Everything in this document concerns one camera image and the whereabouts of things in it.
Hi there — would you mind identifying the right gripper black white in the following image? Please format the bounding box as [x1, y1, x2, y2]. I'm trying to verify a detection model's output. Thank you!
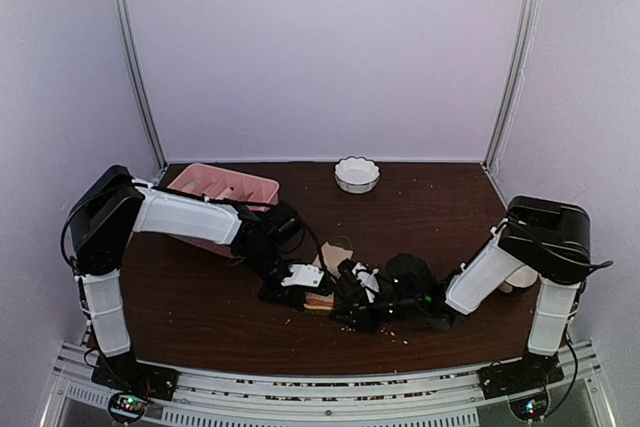
[330, 287, 424, 334]

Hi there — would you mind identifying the striped beige brown sock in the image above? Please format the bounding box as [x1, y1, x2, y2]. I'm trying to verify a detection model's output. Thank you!
[303, 235, 354, 316]

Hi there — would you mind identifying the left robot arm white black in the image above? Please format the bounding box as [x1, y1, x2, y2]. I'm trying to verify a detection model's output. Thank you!
[113, 231, 347, 375]

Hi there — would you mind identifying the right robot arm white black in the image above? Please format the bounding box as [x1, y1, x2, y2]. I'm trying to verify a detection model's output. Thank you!
[330, 196, 599, 389]

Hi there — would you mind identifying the pink divided organizer tray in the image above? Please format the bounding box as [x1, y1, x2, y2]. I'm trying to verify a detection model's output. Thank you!
[167, 162, 280, 263]

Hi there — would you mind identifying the white scalloped ceramic bowl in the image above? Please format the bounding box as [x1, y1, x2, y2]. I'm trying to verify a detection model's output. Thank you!
[334, 156, 381, 194]

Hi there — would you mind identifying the white cup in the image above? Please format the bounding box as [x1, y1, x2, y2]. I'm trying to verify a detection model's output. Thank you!
[498, 266, 539, 294]

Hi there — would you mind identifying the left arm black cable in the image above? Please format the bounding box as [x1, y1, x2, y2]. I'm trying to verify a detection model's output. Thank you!
[279, 211, 326, 278]

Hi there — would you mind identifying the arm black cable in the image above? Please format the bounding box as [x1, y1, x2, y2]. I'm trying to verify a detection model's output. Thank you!
[504, 224, 615, 283]
[279, 211, 326, 278]

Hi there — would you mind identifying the aluminium front table rail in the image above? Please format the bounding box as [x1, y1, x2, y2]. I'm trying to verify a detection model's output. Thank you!
[35, 342, 621, 426]

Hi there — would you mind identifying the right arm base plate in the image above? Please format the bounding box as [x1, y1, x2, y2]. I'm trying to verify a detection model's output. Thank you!
[477, 357, 564, 399]

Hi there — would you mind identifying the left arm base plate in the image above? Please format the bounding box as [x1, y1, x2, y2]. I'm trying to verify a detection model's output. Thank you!
[91, 349, 179, 401]

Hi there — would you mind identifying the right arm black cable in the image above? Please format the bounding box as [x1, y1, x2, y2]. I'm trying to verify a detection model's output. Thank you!
[504, 224, 615, 283]

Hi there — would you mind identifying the left aluminium corner post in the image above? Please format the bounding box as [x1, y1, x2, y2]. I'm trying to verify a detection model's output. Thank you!
[113, 0, 168, 171]

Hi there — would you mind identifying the aluminium corner post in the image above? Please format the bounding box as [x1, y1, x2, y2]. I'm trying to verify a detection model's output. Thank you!
[483, 0, 540, 176]
[113, 0, 168, 171]

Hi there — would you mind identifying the right aluminium corner post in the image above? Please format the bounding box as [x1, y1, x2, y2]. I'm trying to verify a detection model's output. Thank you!
[483, 0, 540, 176]

